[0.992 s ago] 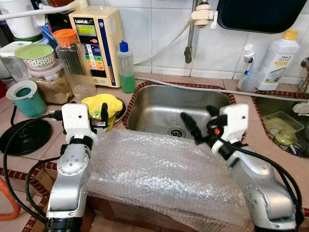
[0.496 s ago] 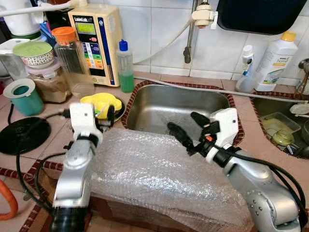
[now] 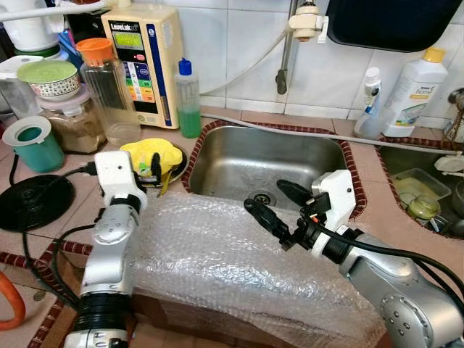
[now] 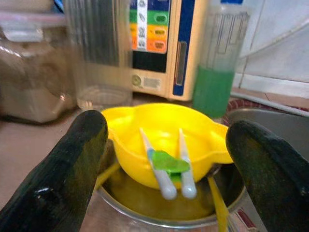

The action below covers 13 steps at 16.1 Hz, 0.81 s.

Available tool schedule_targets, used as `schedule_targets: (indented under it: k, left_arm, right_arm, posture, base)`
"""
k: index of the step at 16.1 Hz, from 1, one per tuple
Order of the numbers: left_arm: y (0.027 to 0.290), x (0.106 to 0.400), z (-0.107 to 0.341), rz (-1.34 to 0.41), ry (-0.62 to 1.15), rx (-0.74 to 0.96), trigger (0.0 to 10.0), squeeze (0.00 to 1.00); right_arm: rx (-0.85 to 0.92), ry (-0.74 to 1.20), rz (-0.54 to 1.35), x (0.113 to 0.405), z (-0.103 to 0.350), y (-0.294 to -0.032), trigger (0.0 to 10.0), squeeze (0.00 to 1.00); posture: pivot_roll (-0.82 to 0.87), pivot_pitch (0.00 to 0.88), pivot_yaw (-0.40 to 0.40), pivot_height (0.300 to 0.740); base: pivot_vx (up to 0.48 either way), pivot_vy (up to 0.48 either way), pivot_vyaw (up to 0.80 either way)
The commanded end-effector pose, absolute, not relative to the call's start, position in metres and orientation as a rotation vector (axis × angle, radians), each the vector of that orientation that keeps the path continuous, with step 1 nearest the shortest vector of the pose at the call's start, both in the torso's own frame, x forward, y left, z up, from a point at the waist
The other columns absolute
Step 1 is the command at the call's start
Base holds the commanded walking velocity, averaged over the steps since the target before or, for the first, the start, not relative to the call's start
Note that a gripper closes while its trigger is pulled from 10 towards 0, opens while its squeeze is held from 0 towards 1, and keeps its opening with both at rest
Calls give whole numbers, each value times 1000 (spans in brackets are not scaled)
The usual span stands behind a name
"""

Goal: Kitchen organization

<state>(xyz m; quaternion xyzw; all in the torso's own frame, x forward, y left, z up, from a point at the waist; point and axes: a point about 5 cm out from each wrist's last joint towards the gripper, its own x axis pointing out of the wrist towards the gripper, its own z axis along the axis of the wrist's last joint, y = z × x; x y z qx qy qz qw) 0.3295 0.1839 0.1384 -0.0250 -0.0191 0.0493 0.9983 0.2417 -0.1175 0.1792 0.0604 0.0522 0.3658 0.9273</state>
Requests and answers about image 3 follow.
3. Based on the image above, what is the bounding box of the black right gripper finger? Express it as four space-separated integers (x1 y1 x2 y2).
244 198 299 249
277 178 315 210

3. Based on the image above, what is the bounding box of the white kitchen appliance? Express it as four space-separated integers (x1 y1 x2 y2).
0 14 60 57

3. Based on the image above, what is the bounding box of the round steel dish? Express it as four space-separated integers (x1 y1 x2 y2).
134 149 189 193

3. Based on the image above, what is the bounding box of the green dish soap bottle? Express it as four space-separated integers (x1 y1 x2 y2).
175 58 203 139

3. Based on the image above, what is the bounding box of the stainless steel sink basin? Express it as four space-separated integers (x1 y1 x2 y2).
187 125 349 215
377 145 464 236

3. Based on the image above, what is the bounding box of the bubble wrap sheet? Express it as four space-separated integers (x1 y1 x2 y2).
130 190 389 348

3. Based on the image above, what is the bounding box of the clear jar orange lid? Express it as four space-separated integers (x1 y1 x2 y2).
76 38 142 146

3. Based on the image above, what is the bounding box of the plastic container pink lid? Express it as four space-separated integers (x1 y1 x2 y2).
36 86 108 154

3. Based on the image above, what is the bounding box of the beige water ionizer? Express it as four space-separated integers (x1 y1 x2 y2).
101 6 183 130

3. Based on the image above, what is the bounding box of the teal cup white rim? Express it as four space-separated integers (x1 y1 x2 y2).
2 116 66 173

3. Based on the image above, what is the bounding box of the black round kettle base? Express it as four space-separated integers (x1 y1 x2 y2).
0 174 75 233

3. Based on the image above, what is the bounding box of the clear plastic food container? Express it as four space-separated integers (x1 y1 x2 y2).
395 168 450 207

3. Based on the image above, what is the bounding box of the green glass jar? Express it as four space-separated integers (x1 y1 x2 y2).
406 194 442 222

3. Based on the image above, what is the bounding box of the small white spray bottle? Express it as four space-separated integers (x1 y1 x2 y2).
354 67 384 140

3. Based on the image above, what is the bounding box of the steel tap spout pipe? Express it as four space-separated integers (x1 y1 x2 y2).
275 0 299 95

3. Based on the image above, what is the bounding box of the chrome sink faucet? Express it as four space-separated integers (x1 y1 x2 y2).
444 87 464 142

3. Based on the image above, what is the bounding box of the patterned bowl green lid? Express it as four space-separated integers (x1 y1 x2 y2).
16 60 82 101

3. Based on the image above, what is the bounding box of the clear jug white lid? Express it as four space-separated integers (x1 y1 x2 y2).
0 56 43 120

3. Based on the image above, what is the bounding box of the white bottle yellow cap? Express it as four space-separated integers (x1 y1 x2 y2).
381 47 449 138

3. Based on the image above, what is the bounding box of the cream tap water filter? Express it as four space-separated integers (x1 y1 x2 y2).
289 4 329 43

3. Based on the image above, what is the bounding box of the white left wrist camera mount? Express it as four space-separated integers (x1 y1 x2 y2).
94 151 148 211

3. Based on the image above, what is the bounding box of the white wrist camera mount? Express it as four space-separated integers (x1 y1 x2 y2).
310 170 357 256
94 151 148 211

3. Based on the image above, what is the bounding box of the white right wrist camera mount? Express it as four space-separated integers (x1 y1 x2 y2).
310 170 357 256

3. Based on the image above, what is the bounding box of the grey straight water hose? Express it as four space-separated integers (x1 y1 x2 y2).
202 112 464 153

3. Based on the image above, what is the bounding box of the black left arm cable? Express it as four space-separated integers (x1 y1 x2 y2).
20 163 99 312

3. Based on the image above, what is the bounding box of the white curved water hose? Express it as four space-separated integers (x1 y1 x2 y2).
199 28 292 99

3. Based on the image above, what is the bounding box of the orange hose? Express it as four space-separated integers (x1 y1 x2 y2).
0 270 27 332

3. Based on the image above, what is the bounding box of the black wall-hung tray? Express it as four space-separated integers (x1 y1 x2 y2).
326 0 463 53

